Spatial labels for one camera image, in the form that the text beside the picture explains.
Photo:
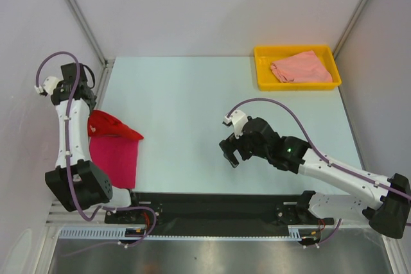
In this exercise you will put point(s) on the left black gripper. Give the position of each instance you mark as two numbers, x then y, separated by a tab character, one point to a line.
93	103

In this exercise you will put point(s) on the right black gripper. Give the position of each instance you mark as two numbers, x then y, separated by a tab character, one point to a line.
226	145

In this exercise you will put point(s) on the red t shirt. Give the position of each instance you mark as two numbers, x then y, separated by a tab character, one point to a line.
101	124

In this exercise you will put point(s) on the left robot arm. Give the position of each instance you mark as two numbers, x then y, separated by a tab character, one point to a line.
76	181

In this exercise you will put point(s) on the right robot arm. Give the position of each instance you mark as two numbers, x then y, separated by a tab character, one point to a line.
379	200

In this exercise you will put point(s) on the folded magenta t shirt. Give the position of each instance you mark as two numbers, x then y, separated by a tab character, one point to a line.
117	157

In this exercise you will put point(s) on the yellow plastic bin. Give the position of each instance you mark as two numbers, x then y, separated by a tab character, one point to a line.
265	55

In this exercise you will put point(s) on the pink t shirt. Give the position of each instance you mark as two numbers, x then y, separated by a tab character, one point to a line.
303	67

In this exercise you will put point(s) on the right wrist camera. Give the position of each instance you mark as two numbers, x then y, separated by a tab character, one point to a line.
237	120

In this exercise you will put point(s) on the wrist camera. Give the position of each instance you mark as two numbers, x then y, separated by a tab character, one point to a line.
237	120
47	87

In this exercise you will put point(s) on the left aluminium corner post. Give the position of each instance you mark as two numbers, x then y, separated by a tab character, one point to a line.
84	26

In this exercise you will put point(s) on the aluminium corner post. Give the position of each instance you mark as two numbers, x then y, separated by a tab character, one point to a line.
354	18
84	26

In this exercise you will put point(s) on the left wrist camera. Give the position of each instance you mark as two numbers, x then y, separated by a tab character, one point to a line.
47	87

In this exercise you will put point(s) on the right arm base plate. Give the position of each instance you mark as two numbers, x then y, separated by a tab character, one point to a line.
294	214

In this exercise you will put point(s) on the right cable duct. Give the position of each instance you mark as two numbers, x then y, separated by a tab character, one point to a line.
304	232

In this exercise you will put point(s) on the cable duct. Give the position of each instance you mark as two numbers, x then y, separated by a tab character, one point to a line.
304	232
103	233

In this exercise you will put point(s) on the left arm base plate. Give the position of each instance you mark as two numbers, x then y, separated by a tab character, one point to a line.
135	217

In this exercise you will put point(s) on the aluminium frame rail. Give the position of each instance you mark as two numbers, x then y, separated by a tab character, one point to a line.
58	216

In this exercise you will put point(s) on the left cable duct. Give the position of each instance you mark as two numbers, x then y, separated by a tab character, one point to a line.
103	233

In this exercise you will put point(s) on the right aluminium corner post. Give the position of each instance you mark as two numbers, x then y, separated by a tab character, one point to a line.
354	18

